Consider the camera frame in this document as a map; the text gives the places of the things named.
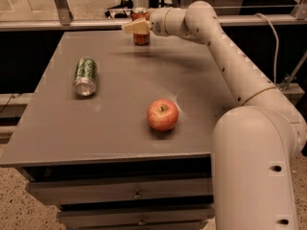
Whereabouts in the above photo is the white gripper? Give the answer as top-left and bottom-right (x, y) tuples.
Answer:
(122, 8), (187, 37)

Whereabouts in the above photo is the red coke can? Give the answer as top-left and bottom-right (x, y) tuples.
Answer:
(131, 8), (150, 46)

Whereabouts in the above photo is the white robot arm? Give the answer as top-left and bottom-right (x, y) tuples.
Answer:
(122, 1), (306, 230)

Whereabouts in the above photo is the green soda can lying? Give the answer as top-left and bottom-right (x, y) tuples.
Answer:
(73, 57), (97, 97)

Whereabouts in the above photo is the red apple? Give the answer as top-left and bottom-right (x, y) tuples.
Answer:
(147, 99), (178, 131)

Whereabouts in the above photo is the grey drawer cabinet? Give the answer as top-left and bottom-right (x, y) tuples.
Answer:
(1, 31), (235, 230)

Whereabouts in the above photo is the top drawer knob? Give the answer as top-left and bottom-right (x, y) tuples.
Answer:
(133, 191), (142, 200)

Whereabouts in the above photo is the drawer knob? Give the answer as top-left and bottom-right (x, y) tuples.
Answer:
(133, 191), (142, 200)
(137, 219), (147, 226)

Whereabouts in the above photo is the metal railing frame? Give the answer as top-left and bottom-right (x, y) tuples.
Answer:
(0, 0), (307, 31)

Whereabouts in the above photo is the white cable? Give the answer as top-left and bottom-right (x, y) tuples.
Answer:
(254, 12), (280, 85)

